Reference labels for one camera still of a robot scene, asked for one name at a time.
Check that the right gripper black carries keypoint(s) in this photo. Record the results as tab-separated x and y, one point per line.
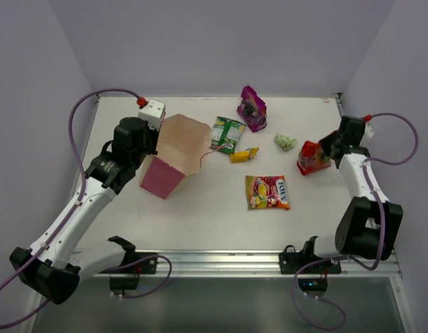
324	142

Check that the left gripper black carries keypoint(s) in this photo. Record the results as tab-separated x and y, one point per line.
152	139

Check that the red snack bag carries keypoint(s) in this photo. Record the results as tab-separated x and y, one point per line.
312	158

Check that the paper bag with pink handles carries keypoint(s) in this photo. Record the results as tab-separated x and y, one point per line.
181	146

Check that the light green snack packet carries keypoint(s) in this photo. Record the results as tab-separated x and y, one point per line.
284	142

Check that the green chips bag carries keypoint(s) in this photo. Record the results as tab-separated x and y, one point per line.
225	134

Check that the Fox's candy bag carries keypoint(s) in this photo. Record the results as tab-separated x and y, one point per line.
266	192

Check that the purple snack bag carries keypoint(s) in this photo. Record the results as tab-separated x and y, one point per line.
252	109

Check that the yellow snack packet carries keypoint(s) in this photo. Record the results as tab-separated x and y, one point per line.
244	156

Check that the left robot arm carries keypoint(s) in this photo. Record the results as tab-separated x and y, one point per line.
50	266

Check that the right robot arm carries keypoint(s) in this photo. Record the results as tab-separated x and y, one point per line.
370	224

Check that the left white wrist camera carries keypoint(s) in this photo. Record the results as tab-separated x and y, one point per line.
151	111

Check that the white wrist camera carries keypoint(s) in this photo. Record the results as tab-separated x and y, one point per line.
369	131
151	111

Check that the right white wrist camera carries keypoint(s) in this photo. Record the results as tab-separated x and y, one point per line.
369	131

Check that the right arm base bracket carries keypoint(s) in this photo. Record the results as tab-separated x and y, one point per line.
291	261

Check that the aluminium mounting rail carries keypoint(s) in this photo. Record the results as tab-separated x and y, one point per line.
257	264

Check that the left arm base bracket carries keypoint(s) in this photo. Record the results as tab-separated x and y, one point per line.
126	280

